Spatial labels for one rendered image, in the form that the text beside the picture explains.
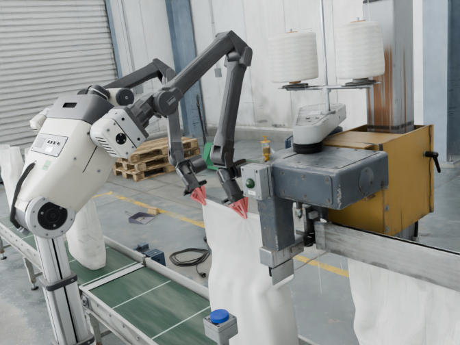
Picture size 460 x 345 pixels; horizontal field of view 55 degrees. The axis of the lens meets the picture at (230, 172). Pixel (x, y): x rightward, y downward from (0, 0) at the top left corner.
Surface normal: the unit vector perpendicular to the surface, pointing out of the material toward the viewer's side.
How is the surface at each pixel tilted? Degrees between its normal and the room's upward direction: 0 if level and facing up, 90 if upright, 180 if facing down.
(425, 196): 90
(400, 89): 90
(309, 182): 90
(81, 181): 115
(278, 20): 90
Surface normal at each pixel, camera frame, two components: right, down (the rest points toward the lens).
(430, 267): -0.75, 0.25
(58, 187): 0.32, 0.59
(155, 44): 0.65, 0.11
